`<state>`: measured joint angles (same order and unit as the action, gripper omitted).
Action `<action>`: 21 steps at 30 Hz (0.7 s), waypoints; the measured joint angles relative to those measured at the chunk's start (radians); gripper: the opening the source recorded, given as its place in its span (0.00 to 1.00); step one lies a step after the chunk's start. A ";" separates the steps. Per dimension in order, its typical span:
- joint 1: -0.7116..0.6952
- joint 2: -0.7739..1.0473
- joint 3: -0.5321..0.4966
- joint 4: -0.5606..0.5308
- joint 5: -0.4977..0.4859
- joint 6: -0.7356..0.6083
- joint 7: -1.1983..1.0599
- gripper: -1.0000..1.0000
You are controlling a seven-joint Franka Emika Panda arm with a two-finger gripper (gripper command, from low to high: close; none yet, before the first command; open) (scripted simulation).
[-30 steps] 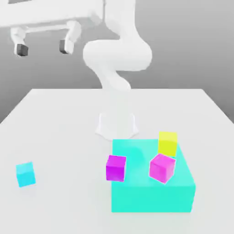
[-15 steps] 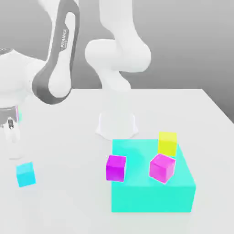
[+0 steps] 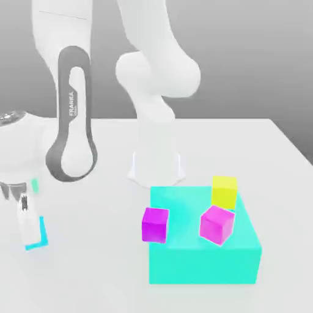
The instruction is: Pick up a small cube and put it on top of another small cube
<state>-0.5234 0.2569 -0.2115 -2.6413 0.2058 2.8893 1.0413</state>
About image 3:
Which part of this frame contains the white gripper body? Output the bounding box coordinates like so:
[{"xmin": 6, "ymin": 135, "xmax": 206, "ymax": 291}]
[{"xmin": 17, "ymin": 193, "xmax": 42, "ymax": 246}]

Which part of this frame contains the small cyan cube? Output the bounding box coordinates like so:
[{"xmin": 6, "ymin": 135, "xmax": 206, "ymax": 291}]
[{"xmin": 24, "ymin": 215, "xmax": 49, "ymax": 252}]

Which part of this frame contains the small purple cube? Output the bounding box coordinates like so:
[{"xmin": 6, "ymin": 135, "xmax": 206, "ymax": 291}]
[{"xmin": 141, "ymin": 207, "xmax": 170, "ymax": 245}]

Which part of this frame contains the small pink cube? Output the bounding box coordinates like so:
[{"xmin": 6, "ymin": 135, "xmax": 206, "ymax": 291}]
[{"xmin": 199, "ymin": 205, "xmax": 236, "ymax": 247}]

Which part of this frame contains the small yellow cube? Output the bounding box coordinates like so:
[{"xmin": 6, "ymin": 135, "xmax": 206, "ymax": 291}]
[{"xmin": 211, "ymin": 175, "xmax": 238, "ymax": 212}]

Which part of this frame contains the large cyan box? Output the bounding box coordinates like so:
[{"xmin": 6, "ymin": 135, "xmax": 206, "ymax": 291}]
[{"xmin": 148, "ymin": 185, "xmax": 263, "ymax": 286}]

